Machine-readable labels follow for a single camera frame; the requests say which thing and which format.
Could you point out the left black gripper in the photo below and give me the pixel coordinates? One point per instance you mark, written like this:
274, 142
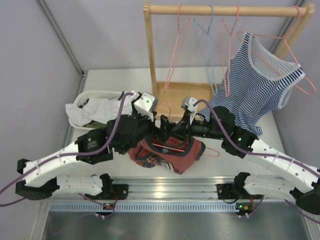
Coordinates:
155, 127

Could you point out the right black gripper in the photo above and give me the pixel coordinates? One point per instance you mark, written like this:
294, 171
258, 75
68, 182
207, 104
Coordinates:
176, 132

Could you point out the pink wire hanger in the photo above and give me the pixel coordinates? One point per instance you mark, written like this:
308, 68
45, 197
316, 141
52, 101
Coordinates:
229, 32
179, 43
175, 148

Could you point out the red tank top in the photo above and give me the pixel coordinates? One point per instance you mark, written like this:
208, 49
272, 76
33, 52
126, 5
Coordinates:
148, 156

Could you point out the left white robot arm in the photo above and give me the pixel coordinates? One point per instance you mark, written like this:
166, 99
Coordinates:
43, 178

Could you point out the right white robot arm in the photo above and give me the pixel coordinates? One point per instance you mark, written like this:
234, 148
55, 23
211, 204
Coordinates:
294, 182

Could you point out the blue striped tank top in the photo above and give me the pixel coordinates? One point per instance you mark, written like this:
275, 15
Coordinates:
257, 82

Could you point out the wooden clothes rack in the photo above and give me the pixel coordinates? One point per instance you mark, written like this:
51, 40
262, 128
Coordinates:
170, 93

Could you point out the white garment in basket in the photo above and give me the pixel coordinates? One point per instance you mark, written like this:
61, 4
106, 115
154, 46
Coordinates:
100, 110

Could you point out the green garment in basket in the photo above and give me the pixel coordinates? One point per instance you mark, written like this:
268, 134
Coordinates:
95, 125

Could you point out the white perforated laundry basket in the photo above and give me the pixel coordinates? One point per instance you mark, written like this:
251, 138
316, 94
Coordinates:
80, 100

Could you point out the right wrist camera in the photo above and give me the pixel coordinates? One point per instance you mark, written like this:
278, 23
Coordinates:
189, 104

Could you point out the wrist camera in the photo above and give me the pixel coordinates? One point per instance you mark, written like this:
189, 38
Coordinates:
189, 104
145, 105

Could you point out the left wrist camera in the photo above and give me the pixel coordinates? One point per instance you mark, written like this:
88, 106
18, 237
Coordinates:
145, 105

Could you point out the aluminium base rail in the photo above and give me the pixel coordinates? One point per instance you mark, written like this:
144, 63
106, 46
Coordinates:
172, 188

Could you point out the grey slotted cable duct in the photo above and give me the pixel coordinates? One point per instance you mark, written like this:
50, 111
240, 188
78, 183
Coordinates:
150, 207

